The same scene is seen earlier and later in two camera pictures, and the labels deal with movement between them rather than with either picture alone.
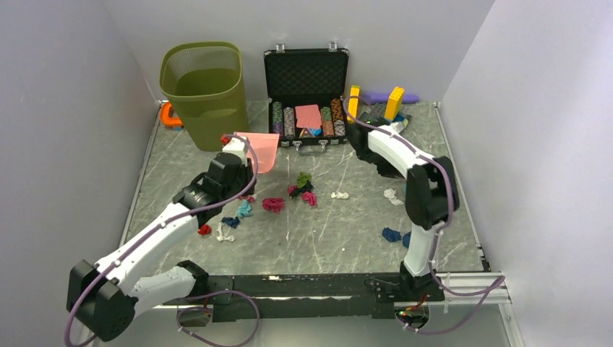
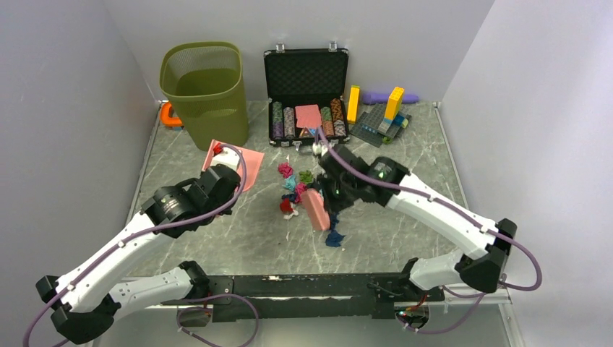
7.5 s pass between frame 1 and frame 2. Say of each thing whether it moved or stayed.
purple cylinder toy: stayed
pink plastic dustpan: moved
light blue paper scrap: moved
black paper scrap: moved
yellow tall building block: stayed
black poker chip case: stayed
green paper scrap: stayed
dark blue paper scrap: moved
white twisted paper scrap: moved
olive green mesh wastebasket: stayed
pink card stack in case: stayed
